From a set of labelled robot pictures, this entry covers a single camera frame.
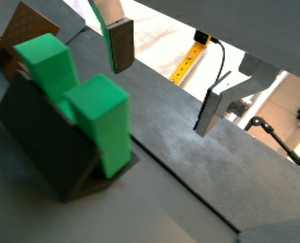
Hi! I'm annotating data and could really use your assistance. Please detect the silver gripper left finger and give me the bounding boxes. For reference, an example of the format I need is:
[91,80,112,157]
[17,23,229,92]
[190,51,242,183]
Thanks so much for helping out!
[87,0,136,74]

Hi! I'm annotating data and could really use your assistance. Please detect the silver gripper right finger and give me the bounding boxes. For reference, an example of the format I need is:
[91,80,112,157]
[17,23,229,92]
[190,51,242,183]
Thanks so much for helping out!
[193,54,281,137]

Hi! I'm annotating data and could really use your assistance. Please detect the green U-shaped block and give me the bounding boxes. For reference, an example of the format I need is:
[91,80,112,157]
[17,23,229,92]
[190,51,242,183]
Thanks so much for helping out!
[14,33,132,178]

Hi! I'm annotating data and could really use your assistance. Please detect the black angle fixture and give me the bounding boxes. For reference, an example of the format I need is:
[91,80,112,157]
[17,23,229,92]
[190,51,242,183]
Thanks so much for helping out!
[0,71,141,204]

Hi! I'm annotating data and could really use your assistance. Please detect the brown T-shaped block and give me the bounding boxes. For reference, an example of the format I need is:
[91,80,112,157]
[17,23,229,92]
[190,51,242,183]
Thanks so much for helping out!
[0,1,61,82]

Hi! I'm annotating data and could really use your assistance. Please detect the black cable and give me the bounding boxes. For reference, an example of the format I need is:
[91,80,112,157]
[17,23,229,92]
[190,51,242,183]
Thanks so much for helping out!
[209,36,228,84]

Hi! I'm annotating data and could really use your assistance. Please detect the yellow rail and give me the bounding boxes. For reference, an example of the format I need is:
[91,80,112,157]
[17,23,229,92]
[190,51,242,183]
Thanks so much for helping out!
[169,42,206,85]

